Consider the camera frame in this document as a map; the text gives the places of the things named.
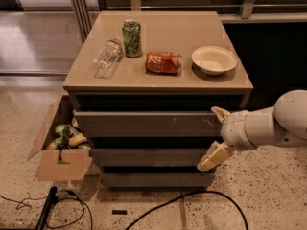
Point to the clear plastic bottle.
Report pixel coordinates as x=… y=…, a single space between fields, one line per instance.
x=107 y=60

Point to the green snack bag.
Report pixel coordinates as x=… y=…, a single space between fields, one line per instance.
x=62 y=139

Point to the metal window railing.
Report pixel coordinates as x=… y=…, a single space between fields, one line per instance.
x=230 y=11

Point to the grey drawer cabinet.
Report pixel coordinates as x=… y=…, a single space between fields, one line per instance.
x=133 y=89

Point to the grey middle drawer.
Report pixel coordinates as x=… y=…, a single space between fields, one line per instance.
x=147 y=157

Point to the white paper bowl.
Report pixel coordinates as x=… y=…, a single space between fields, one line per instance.
x=213 y=60

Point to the grey top drawer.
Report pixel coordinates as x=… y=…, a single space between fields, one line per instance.
x=148 y=124

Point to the yellow snack bag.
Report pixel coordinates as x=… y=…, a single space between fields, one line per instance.
x=76 y=140

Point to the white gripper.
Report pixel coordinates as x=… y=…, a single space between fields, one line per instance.
x=235 y=130

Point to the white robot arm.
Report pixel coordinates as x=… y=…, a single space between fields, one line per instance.
x=282 y=125

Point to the green drink can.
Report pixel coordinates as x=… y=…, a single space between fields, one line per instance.
x=132 y=38

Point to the grey drawer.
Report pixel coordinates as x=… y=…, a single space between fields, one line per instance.
x=147 y=157
x=148 y=180
x=148 y=124

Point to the black power strip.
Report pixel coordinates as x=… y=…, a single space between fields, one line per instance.
x=49 y=202

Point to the grey bottom drawer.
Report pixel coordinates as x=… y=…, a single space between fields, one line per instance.
x=148 y=180

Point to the cardboard box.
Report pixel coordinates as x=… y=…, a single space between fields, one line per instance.
x=58 y=164

